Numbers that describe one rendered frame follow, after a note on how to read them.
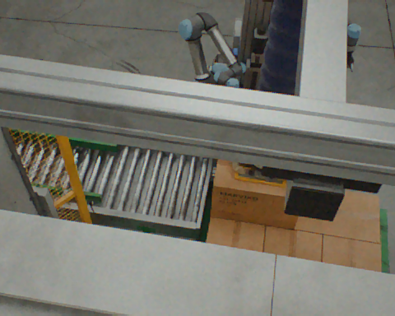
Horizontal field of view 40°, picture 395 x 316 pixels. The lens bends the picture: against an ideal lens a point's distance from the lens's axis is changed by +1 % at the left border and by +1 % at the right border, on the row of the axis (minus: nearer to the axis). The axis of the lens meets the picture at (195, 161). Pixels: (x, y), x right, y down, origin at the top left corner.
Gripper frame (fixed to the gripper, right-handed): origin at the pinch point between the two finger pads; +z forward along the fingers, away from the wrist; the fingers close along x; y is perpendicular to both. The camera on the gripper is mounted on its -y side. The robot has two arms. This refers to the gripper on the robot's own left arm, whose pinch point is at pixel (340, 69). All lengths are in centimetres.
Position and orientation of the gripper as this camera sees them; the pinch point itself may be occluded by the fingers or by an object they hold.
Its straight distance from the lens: 353.4
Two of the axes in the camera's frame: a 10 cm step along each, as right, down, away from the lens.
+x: 10.0, 0.9, -0.4
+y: -0.9, 8.1, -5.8
